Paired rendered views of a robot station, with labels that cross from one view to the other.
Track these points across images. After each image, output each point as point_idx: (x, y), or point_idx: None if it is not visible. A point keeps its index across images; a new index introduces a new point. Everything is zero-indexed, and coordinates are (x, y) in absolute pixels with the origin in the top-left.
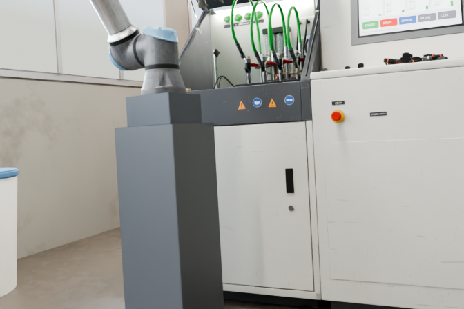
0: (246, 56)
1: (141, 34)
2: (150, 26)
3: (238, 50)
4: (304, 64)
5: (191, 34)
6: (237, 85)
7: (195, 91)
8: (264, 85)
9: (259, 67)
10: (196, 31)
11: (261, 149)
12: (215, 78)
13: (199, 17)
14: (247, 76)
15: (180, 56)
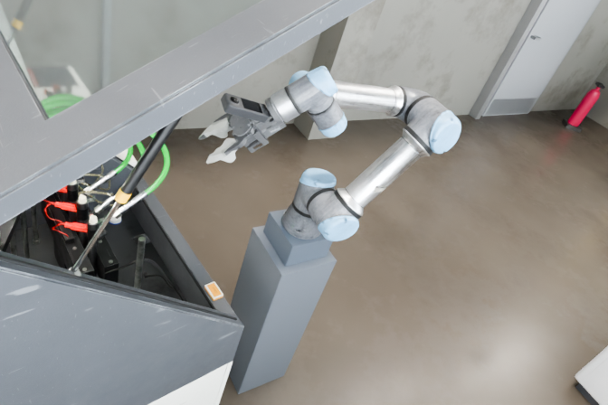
0: (105, 215)
1: (334, 189)
2: (331, 174)
3: (134, 205)
4: (117, 161)
5: (105, 287)
6: (117, 259)
7: (208, 275)
8: (160, 203)
9: (5, 250)
10: (88, 276)
11: None
12: (141, 277)
13: (13, 268)
14: (97, 243)
15: (176, 302)
